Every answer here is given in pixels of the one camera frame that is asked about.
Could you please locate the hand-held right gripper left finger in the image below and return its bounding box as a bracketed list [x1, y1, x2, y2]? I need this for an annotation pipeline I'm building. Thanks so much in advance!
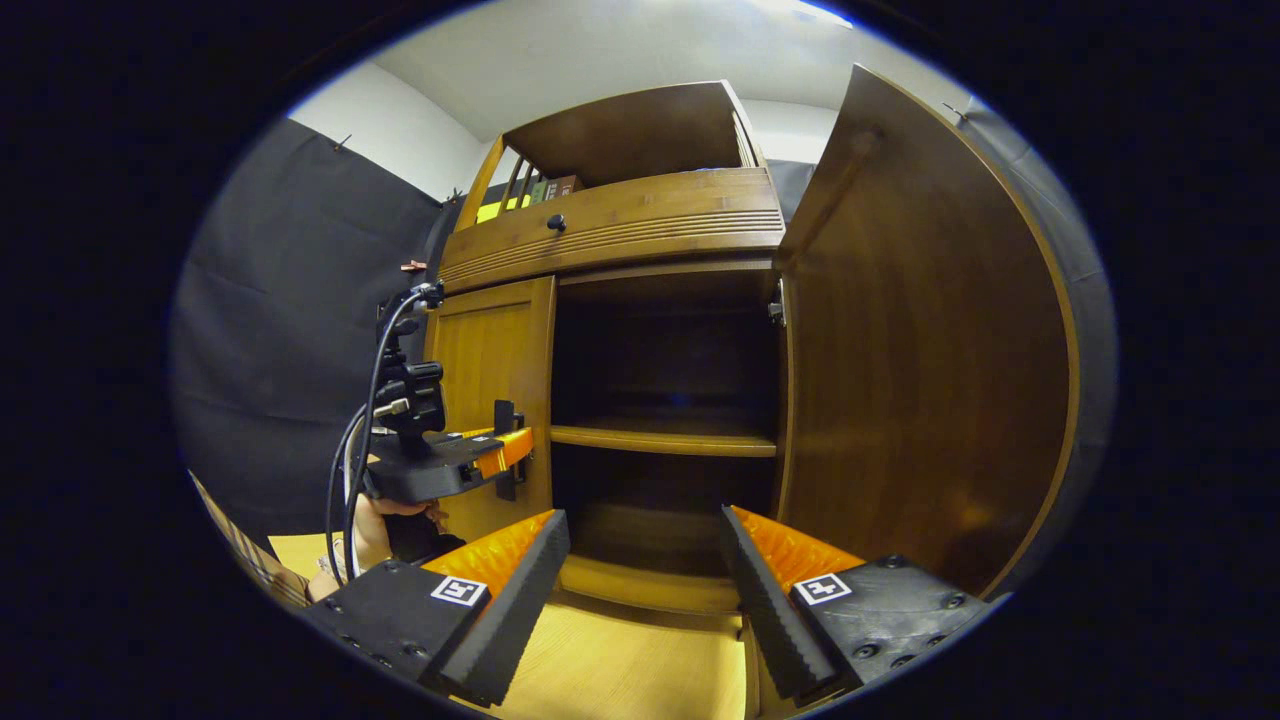
[300, 510, 571, 709]

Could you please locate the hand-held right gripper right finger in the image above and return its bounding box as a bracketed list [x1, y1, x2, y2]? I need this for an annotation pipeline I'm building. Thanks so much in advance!
[720, 505, 991, 701]

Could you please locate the black door handle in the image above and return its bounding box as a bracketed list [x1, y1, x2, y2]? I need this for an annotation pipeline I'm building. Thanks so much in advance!
[495, 400, 526, 501]

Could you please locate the wooden shoe cabinet door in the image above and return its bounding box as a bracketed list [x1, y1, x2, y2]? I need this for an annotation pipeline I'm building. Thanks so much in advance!
[775, 65, 1081, 599]
[425, 276, 558, 546]

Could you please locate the wooden double-door shoe cabinet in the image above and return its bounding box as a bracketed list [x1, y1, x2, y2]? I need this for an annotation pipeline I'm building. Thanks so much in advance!
[425, 65, 1081, 621]

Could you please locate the wooden inner cabinet shelf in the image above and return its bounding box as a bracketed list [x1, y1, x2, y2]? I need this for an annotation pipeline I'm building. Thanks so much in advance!
[550, 420, 779, 459]

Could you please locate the wooden cabinet drawer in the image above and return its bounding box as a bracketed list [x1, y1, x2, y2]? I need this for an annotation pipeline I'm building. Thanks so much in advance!
[437, 167, 786, 294]

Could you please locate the black backdrop cloth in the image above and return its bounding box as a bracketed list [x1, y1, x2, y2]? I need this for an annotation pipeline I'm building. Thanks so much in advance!
[170, 100, 1116, 591]

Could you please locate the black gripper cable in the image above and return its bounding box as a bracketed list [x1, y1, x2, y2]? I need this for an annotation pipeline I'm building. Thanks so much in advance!
[325, 285, 426, 576]

